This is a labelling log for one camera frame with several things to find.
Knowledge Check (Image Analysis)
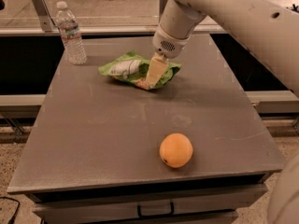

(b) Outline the green rice chip bag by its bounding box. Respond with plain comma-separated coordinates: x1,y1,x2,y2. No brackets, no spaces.
98,50,181,91

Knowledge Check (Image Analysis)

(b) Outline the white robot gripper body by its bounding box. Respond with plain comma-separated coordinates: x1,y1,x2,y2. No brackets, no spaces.
152,0,206,59

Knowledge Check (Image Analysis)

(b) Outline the clear plastic water bottle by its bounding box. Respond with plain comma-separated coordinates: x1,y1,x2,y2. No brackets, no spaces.
55,1,87,64

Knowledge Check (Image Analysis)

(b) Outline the orange fruit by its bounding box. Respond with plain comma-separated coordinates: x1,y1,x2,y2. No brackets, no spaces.
159,133,193,168

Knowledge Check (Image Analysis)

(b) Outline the grey cabinet drawer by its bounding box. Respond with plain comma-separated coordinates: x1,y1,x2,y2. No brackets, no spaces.
34,183,267,224

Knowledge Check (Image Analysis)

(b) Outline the black cable on floor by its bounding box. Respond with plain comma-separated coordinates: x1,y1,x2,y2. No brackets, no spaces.
0,196,21,224

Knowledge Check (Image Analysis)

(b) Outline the left metal railing bracket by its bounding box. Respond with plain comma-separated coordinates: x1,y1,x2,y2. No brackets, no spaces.
32,0,55,32

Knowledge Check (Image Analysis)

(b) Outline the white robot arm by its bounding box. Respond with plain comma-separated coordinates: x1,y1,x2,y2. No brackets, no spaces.
146,0,299,95

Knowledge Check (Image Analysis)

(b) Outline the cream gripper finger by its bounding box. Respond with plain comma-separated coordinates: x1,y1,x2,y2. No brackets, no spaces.
146,53,168,87

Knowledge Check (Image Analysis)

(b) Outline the black drawer handle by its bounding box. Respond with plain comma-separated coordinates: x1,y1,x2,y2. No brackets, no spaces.
136,202,175,218

